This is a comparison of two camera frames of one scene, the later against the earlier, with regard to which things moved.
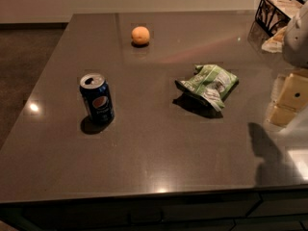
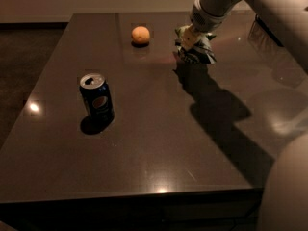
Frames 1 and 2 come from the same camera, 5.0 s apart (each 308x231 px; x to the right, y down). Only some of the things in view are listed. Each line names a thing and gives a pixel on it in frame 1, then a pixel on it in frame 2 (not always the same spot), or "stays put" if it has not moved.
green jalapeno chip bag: [211, 83] → [202, 52]
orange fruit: [140, 35] stays put
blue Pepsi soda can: [98, 98] stays put
